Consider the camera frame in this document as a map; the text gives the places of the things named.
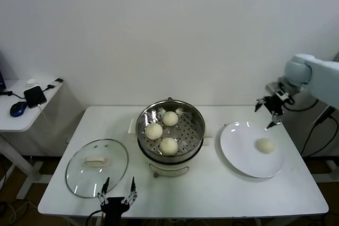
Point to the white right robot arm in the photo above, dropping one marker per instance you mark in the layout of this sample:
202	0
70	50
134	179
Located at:
317	77

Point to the white oval plate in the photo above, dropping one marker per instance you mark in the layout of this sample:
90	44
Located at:
238	144

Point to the beige desk with shelf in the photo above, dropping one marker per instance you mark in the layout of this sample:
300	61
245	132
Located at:
317	141

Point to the black smartphone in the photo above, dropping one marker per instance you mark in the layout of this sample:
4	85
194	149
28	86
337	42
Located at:
35	97

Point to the white steamed baozi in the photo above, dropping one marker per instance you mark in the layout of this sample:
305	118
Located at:
168	146
170	118
153	131
265	145

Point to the blue computer mouse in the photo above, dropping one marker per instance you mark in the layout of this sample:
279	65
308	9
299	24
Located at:
18	109

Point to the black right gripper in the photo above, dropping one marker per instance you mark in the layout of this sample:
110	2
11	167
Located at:
274	104

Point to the cream electric cooker base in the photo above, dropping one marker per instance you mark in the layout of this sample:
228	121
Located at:
169	169

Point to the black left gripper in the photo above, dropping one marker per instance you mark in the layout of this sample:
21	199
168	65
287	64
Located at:
114	206

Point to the glass pot lid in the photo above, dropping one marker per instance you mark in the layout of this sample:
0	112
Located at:
116	154

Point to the small white case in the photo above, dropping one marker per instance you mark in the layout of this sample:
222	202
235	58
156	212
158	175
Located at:
31	81

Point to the steel steamer basket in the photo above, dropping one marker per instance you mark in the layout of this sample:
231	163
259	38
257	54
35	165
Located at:
190	136

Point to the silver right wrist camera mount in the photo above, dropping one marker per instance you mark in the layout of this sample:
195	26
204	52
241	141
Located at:
276	91

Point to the white side desk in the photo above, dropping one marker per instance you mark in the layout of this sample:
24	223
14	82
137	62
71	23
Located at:
16	122

